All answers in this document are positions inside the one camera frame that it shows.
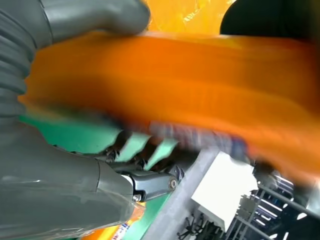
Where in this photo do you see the green table mat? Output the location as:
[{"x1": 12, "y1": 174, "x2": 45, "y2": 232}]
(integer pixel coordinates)
[{"x1": 18, "y1": 114, "x2": 180, "y2": 240}]

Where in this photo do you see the yellow plastic wrapped box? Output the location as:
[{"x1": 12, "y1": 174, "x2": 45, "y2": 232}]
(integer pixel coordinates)
[{"x1": 143, "y1": 0, "x2": 237, "y2": 36}]

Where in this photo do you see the metal frame rack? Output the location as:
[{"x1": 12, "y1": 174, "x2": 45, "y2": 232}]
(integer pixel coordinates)
[{"x1": 235, "y1": 165, "x2": 320, "y2": 240}]

